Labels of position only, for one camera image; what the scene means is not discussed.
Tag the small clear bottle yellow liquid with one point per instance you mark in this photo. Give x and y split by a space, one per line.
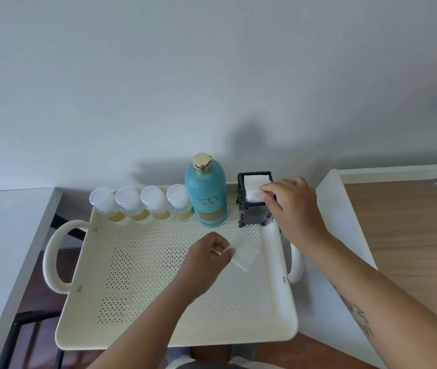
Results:
103 199
128 199
153 197

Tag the black square pad holder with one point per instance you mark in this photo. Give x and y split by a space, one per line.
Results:
253 213

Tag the person's left hand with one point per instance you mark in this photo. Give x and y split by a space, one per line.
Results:
203 265

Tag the wooden desk with white rim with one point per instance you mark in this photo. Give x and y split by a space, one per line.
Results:
414 234

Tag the black desk leg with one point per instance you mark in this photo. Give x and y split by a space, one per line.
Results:
66 224

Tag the white shorts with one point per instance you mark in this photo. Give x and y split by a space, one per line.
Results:
182 361

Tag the cream perforated tray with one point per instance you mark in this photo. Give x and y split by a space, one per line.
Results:
126 284

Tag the person's left grey sock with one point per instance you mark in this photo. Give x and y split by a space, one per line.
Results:
176 353

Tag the small clear bottle green liquid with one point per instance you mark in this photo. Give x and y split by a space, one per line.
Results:
178 196

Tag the black metal frame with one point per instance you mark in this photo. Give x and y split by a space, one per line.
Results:
30 317

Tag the cotton pad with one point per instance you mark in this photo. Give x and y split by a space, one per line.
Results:
247 255

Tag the person's right forearm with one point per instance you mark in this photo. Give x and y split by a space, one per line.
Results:
387 303

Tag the dark grey shirt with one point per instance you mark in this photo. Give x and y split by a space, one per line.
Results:
222 366

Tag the person's right hand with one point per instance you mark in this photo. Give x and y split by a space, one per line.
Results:
299 215

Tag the person's right grey sock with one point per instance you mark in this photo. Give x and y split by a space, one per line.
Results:
243 351

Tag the large teal bottle gold cap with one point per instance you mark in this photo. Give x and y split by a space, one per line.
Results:
205 192

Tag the person's grey sock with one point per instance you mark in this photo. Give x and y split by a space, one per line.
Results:
176 353
243 351

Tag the person's left forearm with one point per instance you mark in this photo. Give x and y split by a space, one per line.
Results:
145 334

